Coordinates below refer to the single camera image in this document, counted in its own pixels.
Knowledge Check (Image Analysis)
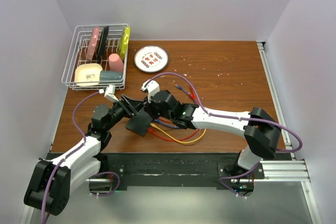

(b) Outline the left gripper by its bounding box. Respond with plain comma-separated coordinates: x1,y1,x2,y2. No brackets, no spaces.
104,94,145,131

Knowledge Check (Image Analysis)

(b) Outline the blue ethernet cable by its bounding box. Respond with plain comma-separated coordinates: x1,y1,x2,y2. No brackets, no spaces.
153,84,197,130

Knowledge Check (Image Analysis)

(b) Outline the black network switch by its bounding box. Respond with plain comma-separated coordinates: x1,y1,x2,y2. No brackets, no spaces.
125,109,152,137

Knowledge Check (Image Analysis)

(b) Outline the yellow ethernet cable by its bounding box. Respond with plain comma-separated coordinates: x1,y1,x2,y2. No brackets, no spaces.
150,123,207,145

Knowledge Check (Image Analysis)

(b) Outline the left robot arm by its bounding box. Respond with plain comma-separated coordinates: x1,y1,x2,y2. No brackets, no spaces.
24,96,147,223

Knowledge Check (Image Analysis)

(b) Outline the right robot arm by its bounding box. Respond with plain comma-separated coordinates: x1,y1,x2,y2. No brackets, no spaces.
145,90,281,178

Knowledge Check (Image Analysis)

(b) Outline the pink cup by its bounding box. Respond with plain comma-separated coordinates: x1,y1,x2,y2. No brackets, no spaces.
108,54,124,73

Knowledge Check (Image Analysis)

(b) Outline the round patterned plate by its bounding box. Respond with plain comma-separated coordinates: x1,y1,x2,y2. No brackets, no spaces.
134,46,169,73

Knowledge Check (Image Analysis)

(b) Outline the cream square bowl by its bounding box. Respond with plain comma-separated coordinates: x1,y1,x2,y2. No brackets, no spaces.
74,63,102,87

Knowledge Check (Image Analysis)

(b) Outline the yellow-green plate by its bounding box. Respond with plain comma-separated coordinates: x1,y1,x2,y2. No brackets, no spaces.
118,26,131,59

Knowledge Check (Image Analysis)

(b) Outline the pink plate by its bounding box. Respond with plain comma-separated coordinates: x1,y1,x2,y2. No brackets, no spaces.
86,26,100,61

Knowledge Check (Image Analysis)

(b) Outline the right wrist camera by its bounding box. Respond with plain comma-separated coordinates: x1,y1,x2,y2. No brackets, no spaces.
140,80,160,103

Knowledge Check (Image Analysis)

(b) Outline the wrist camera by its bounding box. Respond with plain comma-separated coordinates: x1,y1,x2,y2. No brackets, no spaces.
104,85,119,102
140,80,160,103

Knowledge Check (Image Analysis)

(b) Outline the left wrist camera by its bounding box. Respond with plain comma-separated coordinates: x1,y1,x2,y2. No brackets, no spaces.
104,85,119,102

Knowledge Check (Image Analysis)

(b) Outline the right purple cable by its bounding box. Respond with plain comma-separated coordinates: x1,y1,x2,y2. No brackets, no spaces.
143,72,303,199

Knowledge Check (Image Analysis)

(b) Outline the purple cable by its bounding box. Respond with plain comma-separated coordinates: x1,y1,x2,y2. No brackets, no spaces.
143,72,303,199
40,90,121,224

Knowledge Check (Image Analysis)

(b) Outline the white wire dish rack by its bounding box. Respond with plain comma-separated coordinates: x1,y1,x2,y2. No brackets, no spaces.
61,24,128,90

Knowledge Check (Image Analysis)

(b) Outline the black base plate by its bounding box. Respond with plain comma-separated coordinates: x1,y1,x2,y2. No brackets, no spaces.
78,152,292,191

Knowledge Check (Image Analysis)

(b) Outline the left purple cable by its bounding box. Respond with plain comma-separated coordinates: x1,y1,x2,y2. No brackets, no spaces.
40,90,121,224

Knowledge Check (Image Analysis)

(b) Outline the aluminium frame rail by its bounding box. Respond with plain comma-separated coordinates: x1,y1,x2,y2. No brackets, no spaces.
19,42,322,224

